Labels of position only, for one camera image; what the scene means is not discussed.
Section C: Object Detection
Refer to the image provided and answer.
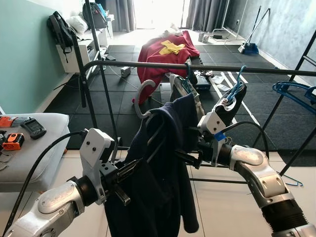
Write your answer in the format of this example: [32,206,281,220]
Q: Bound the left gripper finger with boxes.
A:
[118,157,151,173]
[121,166,150,182]

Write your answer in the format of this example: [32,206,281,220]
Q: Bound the navy blue garment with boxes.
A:
[103,93,202,237]

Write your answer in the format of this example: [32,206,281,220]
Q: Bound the grey clothes hanger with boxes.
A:
[131,79,179,166]

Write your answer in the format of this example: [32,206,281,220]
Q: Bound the teal plastic hanger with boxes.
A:
[184,62,198,97]

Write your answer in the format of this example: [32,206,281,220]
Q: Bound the blue plastic hanger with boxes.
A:
[272,80,316,115]
[280,173,304,188]
[225,65,247,107]

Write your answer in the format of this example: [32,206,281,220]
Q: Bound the black garment white collar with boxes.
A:
[213,84,247,128]

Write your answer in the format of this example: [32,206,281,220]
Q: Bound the grey ottoman wooden legs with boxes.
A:
[0,113,71,193]

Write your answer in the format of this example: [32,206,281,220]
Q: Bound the black handheld device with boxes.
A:
[20,118,47,140]

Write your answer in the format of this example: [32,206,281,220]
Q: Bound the black metal clothes rack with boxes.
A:
[73,0,316,187]

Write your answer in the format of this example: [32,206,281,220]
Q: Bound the red blanket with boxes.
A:
[131,30,201,107]

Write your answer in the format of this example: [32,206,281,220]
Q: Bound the orange black device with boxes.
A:
[1,132,25,151]

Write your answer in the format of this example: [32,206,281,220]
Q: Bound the yellow cloth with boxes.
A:
[159,39,187,56]

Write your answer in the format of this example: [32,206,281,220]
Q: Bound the blue dustpan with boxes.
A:
[239,42,258,54]

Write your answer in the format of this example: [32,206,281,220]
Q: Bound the flat orange item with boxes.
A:
[0,116,19,128]

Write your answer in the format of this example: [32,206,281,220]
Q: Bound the white shelf unit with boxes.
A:
[55,25,113,75]

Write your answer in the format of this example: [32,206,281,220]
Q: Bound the grey curtain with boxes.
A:
[105,0,136,33]
[185,0,229,36]

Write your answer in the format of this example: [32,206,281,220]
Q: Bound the white bag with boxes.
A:
[67,15,89,36]

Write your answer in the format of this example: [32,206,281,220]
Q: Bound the black backpack blue trim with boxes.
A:
[81,1,110,29]

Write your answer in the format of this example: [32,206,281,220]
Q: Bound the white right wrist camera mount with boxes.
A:
[197,110,229,167]

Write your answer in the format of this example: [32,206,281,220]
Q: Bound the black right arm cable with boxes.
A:
[217,121,271,163]

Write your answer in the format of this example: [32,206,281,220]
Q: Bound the long handled broom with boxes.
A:
[238,7,272,50]

